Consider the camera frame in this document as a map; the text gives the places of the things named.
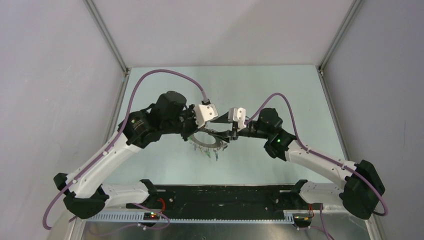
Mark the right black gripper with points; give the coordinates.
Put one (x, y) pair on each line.
(228, 135)

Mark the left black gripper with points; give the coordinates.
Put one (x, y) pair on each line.
(190, 111)

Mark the metal disc keyring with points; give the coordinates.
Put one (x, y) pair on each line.
(202, 146)

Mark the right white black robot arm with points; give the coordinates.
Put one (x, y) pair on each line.
(355, 186)

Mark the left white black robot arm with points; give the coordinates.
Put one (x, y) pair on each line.
(86, 194)

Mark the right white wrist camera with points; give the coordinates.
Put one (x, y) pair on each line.
(237, 115)

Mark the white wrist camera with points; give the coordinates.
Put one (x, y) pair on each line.
(205, 113)
(237, 115)

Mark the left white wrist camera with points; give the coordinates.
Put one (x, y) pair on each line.
(205, 113)

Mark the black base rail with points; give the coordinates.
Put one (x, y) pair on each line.
(227, 202)

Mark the grey slotted cable duct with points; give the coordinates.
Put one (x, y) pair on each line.
(146, 217)

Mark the left aluminium frame post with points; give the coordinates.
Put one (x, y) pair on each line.
(107, 36)

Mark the aluminium frame post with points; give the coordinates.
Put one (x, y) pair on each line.
(340, 34)
(107, 36)

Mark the right aluminium frame post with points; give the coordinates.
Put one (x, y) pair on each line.
(340, 34)

